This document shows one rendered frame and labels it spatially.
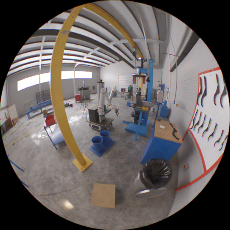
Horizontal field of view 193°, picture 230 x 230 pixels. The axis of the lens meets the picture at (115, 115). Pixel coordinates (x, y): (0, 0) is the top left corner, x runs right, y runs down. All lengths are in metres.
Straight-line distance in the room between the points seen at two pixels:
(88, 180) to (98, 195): 0.52
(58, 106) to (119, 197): 1.82
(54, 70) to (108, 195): 1.86
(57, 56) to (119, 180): 2.28
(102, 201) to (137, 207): 0.70
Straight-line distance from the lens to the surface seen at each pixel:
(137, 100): 2.76
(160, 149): 1.39
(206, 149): 1.65
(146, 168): 1.09
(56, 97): 0.97
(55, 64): 1.04
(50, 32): 5.69
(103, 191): 1.31
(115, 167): 1.73
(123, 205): 1.64
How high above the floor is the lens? 1.60
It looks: 24 degrees down
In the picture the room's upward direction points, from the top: 1 degrees clockwise
